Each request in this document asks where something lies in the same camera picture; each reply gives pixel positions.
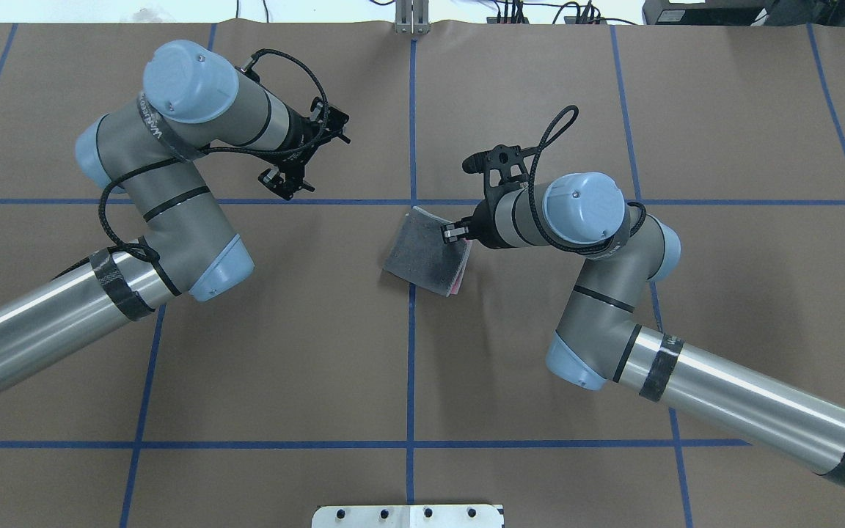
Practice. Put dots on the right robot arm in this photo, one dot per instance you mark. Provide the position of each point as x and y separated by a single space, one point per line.
598 338

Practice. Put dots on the black box with label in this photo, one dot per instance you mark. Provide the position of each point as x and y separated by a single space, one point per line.
701 13

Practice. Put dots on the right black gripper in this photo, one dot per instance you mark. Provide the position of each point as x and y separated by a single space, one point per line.
484 222

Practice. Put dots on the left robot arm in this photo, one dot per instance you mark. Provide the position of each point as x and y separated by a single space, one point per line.
167 232

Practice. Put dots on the pink grey-backed towel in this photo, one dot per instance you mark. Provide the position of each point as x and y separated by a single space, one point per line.
420 256

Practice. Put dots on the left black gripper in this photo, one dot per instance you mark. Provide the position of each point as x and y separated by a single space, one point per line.
304 134

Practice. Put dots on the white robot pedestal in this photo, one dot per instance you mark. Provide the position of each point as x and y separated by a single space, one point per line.
432 515

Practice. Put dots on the aluminium frame post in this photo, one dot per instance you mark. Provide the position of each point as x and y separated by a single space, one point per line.
412 17

